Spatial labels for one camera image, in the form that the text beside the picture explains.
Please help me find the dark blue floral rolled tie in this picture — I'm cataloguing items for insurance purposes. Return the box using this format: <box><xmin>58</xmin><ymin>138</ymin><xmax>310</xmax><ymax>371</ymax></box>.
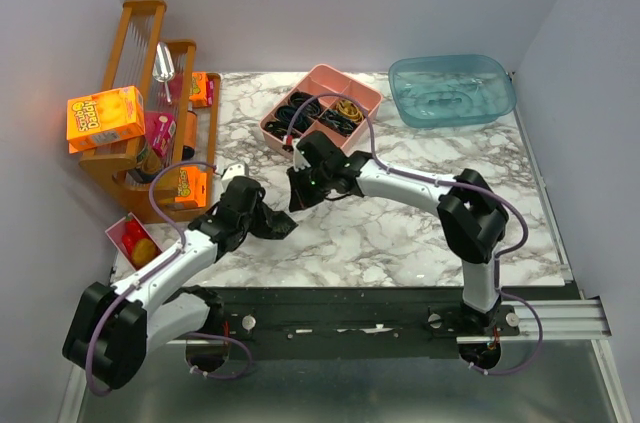
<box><xmin>319</xmin><ymin>109</ymin><xmax>358</xmax><ymax>137</ymax></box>

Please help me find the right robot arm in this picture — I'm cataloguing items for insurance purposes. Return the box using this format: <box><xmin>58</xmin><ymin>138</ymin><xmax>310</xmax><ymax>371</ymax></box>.
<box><xmin>283</xmin><ymin>131</ymin><xmax>509</xmax><ymax>335</ymax></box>

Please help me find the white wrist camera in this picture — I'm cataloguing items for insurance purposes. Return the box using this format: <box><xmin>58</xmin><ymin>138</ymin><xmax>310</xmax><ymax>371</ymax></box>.
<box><xmin>292</xmin><ymin>140</ymin><xmax>311</xmax><ymax>172</ymax></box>
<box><xmin>221</xmin><ymin>163</ymin><xmax>249</xmax><ymax>181</ymax></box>

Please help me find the dark tin can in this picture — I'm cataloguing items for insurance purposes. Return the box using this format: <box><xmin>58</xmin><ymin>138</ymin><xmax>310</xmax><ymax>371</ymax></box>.
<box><xmin>128</xmin><ymin>141</ymin><xmax>163</xmax><ymax>184</ymax></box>

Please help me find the pink divided organizer tray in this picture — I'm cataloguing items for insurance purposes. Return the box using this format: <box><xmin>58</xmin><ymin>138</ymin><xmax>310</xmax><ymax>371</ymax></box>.
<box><xmin>259</xmin><ymin>64</ymin><xmax>383</xmax><ymax>157</ymax></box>

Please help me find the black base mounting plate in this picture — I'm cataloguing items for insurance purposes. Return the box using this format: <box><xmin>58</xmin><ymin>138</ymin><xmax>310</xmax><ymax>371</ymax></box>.
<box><xmin>177</xmin><ymin>284</ymin><xmax>581</xmax><ymax>366</ymax></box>

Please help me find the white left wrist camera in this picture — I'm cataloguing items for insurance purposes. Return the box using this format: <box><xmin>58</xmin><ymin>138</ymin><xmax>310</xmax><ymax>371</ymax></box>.
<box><xmin>221</xmin><ymin>163</ymin><xmax>249</xmax><ymax>181</ymax></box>

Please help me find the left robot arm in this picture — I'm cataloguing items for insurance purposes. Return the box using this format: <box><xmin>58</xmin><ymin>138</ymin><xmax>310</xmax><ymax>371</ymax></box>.
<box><xmin>62</xmin><ymin>176</ymin><xmax>297</xmax><ymax>390</ymax></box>

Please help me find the black gold rolled tie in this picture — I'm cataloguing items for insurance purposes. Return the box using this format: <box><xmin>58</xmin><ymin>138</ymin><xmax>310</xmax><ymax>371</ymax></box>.
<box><xmin>263</xmin><ymin>120</ymin><xmax>288</xmax><ymax>144</ymax></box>

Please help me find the small orange box lower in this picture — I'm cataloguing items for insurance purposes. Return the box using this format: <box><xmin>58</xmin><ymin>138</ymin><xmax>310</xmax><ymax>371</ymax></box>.
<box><xmin>174</xmin><ymin>166</ymin><xmax>207</xmax><ymax>210</ymax></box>

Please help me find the pink product box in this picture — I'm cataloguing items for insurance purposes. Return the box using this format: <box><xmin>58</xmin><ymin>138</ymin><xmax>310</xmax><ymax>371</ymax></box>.
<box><xmin>145</xmin><ymin>111</ymin><xmax>176</xmax><ymax>158</ymax></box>

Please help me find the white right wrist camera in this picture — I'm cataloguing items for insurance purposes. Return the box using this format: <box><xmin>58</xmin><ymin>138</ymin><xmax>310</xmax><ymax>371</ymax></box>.
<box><xmin>292</xmin><ymin>140</ymin><xmax>311</xmax><ymax>172</ymax></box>

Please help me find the small orange box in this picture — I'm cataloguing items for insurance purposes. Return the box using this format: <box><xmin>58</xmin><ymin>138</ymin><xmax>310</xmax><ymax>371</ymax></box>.
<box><xmin>174</xmin><ymin>166</ymin><xmax>207</xmax><ymax>210</ymax></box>
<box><xmin>189</xmin><ymin>72</ymin><xmax>214</xmax><ymax>108</ymax></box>

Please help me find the teal rolled tie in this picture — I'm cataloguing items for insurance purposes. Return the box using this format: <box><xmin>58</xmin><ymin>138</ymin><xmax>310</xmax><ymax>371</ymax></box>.
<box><xmin>274</xmin><ymin>105</ymin><xmax>308</xmax><ymax>128</ymax></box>

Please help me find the yellow rolled tie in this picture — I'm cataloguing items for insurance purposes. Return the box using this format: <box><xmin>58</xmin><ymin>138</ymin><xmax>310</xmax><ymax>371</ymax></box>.
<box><xmin>335</xmin><ymin>99</ymin><xmax>365</xmax><ymax>125</ymax></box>

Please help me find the orange bottle on rack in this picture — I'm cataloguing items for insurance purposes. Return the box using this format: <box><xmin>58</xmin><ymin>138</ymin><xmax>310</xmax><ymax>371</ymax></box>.
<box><xmin>182</xmin><ymin>110</ymin><xmax>197</xmax><ymax>161</ymax></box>

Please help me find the wooden wire rack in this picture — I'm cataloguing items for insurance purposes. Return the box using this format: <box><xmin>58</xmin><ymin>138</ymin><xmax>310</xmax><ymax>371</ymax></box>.
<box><xmin>78</xmin><ymin>0</ymin><xmax>222</xmax><ymax>225</ymax></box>

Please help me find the small orange box upper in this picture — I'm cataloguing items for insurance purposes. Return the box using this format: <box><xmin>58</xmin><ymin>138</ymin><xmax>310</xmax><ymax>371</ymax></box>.
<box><xmin>189</xmin><ymin>72</ymin><xmax>214</xmax><ymax>108</ymax></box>

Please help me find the orange Scrub Daddy box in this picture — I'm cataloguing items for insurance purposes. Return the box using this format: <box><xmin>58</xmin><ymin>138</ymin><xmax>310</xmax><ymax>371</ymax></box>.
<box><xmin>66</xmin><ymin>86</ymin><xmax>145</xmax><ymax>154</ymax></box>

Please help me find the translucent blue plastic tub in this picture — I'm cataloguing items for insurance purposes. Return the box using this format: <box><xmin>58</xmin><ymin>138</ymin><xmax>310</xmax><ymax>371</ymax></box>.
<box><xmin>388</xmin><ymin>54</ymin><xmax>517</xmax><ymax>129</ymax></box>

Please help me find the metal scoop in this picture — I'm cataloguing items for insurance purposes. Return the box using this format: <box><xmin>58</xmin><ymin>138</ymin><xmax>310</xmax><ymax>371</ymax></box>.
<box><xmin>152</xmin><ymin>42</ymin><xmax>175</xmax><ymax>105</ymax></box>

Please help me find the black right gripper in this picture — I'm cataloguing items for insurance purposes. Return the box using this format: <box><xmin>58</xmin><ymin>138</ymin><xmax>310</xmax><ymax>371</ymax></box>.
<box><xmin>287</xmin><ymin>162</ymin><xmax>332</xmax><ymax>212</ymax></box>

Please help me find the pink bin with fruit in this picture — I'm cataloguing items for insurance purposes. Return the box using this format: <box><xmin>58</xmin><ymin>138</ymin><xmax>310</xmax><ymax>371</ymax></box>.
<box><xmin>105</xmin><ymin>213</ymin><xmax>161</xmax><ymax>270</ymax></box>

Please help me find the aluminium rail frame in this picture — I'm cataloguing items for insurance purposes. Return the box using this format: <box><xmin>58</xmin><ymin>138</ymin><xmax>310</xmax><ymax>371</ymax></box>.
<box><xmin>60</xmin><ymin>294</ymin><xmax>631</xmax><ymax>422</ymax></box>

